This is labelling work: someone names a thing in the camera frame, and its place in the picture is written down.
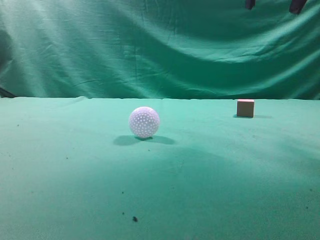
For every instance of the green table cloth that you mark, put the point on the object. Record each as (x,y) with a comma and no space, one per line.
(71,169)

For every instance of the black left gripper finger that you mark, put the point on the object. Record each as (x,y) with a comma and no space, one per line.
(249,4)

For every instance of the white dimpled ball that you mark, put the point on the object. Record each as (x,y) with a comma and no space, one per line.
(144,122)

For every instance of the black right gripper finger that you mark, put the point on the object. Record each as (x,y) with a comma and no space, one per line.
(296,6)

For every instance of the pink cube block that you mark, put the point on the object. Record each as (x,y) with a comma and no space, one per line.
(245,108)

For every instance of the green backdrop cloth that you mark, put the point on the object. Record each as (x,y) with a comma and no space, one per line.
(159,49)

